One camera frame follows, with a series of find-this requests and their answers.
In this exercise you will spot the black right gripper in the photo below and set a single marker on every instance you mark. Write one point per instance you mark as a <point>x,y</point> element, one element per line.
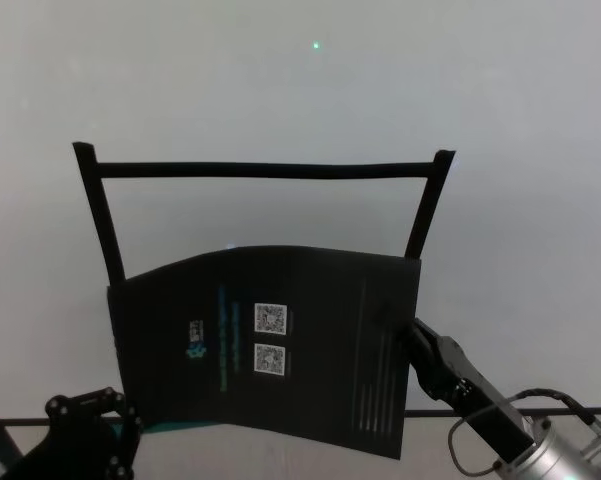
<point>485,410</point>

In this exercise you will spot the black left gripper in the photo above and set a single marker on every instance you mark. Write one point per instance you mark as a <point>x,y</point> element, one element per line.
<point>80,435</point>

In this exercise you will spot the black printed tote bag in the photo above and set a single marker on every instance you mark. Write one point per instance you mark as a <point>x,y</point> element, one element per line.
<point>330,325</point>

